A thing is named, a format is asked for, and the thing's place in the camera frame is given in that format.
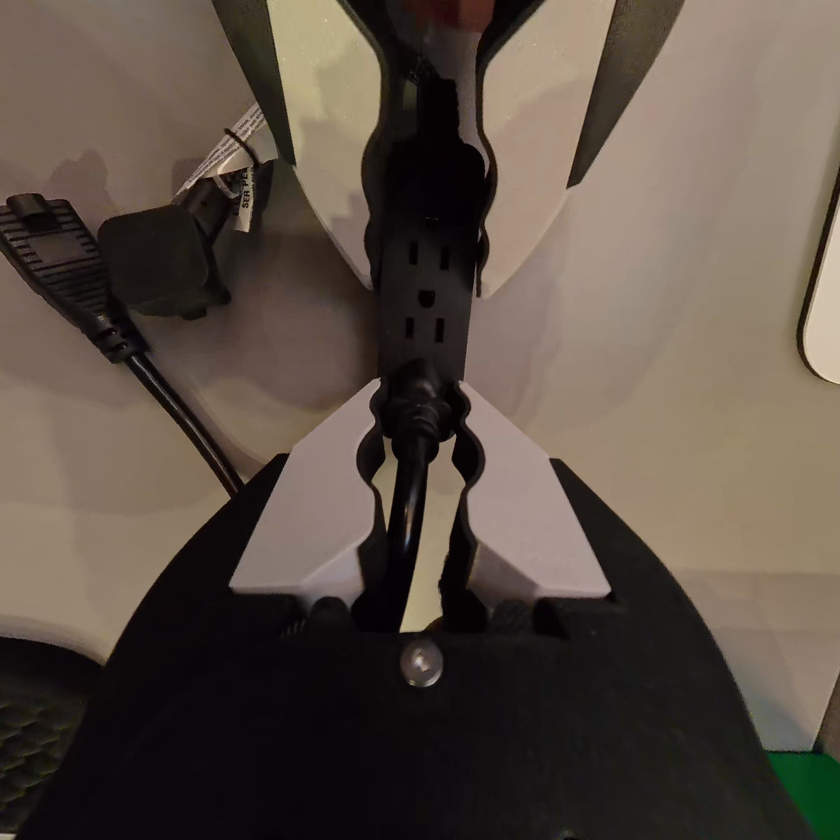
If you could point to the black mesh office chair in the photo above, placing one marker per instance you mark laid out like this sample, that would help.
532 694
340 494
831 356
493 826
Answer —
33 722

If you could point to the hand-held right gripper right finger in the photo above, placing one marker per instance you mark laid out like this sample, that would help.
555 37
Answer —
531 531

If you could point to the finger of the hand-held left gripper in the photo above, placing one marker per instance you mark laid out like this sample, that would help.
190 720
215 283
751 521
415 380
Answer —
321 118
531 131

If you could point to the black power strip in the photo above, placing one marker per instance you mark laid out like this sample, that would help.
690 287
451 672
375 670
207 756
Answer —
394 295

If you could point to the white flat stand base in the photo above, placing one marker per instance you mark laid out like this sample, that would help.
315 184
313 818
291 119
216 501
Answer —
827 315

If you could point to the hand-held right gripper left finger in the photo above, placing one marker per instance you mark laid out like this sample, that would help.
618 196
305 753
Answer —
308 518

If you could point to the green storage bin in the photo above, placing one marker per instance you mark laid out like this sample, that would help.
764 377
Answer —
814 800

